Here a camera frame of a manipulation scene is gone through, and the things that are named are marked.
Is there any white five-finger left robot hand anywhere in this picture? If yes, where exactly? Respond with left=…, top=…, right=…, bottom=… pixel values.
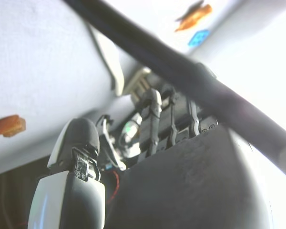
left=28, top=23, right=280, bottom=229

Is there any long leek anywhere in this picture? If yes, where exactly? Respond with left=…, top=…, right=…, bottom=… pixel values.
left=63, top=0, right=286, bottom=169

